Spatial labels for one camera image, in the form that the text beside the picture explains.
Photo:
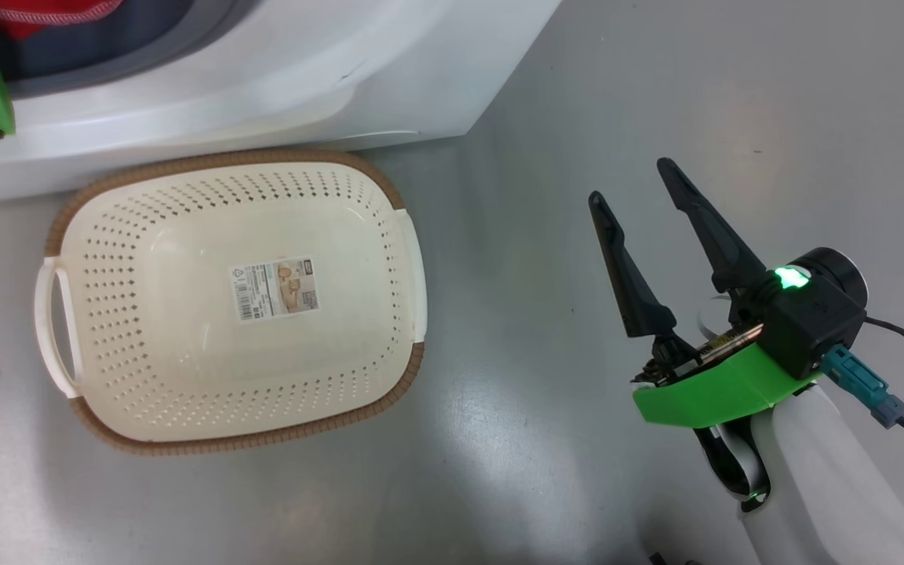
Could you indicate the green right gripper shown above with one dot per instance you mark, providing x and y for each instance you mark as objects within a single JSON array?
[{"x": 703, "y": 392}]

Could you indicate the white front-load washing machine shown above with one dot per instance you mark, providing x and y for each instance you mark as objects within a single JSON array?
[{"x": 264, "y": 71}]

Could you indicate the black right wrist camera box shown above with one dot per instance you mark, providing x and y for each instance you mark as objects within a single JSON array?
[{"x": 813, "y": 314}]

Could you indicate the cream laundry basket brown rim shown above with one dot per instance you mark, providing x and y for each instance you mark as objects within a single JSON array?
[{"x": 185, "y": 369}]

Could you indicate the white basket product label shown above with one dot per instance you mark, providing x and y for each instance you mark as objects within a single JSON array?
[{"x": 275, "y": 289}]

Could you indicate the red and white garment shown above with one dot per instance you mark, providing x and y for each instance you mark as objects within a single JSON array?
[{"x": 44, "y": 16}]

